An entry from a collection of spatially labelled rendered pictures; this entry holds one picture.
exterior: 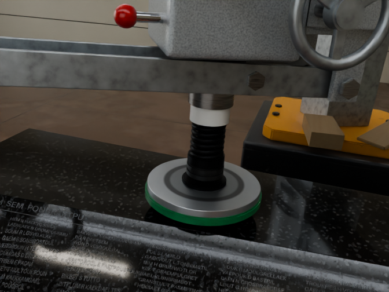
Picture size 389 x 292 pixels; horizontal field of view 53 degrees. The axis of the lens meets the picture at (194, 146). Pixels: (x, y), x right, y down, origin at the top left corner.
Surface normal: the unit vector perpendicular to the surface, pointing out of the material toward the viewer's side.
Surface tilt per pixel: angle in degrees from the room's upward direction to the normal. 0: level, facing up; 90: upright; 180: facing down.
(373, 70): 90
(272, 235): 0
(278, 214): 0
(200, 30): 90
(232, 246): 45
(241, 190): 0
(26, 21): 90
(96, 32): 90
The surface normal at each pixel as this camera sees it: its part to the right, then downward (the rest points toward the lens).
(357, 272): -0.11, -0.40
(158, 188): 0.07, -0.92
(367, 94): 0.24, 0.38
